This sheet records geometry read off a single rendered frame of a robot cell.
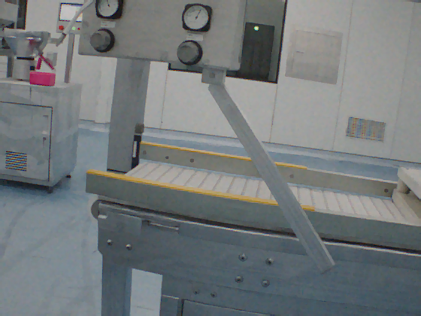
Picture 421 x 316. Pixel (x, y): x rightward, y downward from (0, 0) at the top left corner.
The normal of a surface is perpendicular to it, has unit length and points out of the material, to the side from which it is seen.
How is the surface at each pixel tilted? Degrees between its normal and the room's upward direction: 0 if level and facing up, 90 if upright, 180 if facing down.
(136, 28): 90
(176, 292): 90
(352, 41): 90
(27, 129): 89
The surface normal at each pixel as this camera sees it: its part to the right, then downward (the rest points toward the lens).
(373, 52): -0.01, 0.20
